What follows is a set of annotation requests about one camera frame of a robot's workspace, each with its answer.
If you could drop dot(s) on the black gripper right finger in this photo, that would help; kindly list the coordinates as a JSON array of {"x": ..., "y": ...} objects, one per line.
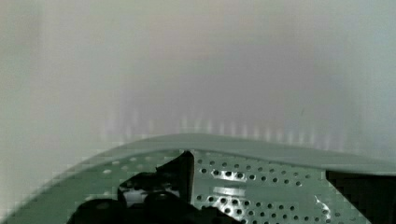
[{"x": 373, "y": 195}]

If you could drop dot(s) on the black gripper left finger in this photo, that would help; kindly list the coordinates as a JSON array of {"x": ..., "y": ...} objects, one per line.
[{"x": 161, "y": 197}]

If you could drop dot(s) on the green plastic strainer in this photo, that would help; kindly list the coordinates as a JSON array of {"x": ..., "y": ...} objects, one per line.
[{"x": 254, "y": 182}]

